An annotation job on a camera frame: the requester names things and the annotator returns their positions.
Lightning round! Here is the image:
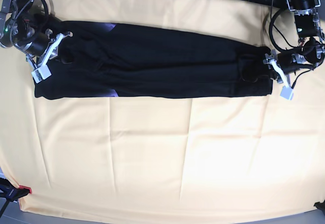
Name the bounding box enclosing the black silver gripper image-left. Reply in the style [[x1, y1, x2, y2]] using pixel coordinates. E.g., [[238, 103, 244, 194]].
[[24, 29, 75, 65]]

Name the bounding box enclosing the dark navy T-shirt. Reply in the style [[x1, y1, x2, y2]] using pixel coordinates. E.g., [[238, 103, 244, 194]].
[[34, 21, 273, 100]]

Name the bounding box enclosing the black clamp at right corner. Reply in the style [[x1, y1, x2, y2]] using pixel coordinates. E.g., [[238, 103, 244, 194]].
[[314, 201, 325, 214]]

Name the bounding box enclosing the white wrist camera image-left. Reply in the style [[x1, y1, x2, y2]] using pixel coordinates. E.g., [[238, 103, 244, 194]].
[[31, 33, 66, 83]]

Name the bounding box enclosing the black silver gripper image-right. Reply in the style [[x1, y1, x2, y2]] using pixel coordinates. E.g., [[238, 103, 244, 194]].
[[239, 51, 316, 83]]

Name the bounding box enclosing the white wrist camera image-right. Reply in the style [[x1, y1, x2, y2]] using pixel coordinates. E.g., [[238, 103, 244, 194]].
[[270, 59, 294, 101]]

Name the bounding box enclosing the cream yellow table cloth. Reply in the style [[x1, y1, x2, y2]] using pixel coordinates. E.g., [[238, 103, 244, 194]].
[[0, 0, 325, 219]]

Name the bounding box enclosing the black robot arm image left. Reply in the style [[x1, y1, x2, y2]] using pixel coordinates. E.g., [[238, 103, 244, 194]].
[[1, 0, 72, 68]]

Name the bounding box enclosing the black red table clamp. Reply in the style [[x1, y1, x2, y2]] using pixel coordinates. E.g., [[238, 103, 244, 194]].
[[1, 178, 32, 216]]

